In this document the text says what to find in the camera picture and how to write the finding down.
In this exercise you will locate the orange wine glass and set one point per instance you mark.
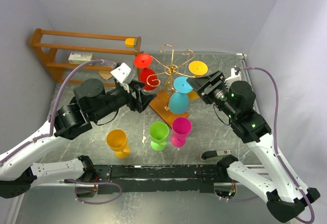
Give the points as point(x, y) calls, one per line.
point(117, 141)
point(198, 68)

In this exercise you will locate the red wine glass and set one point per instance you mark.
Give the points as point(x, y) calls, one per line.
point(143, 61)

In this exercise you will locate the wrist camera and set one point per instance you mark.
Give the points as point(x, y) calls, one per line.
point(123, 74)
point(235, 75)

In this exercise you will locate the gold wire glass rack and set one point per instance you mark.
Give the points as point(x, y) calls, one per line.
point(160, 105)

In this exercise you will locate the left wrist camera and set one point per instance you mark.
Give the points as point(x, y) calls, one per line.
point(123, 74)

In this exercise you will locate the yellow block on shelf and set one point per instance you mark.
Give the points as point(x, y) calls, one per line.
point(130, 42)

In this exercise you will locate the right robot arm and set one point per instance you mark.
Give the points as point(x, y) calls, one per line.
point(285, 194)

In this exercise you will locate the white box on shelf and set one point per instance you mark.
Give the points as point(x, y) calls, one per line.
point(79, 58)

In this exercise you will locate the blue wine glass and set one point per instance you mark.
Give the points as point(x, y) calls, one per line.
point(179, 101)

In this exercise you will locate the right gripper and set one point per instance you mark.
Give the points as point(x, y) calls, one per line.
point(200, 84)

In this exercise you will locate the green wine glass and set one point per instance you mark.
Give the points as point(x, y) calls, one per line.
point(159, 132)

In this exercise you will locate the wooden shelf rack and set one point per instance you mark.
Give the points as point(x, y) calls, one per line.
point(47, 52)

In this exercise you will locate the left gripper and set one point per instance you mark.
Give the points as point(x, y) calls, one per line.
point(142, 99)

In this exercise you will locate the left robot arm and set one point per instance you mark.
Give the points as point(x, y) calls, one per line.
point(19, 168)

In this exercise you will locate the pink wine glass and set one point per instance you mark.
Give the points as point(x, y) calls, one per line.
point(181, 129)

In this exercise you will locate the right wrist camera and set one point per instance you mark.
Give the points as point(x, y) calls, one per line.
point(235, 75)

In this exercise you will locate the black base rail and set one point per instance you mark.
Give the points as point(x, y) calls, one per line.
point(152, 178)

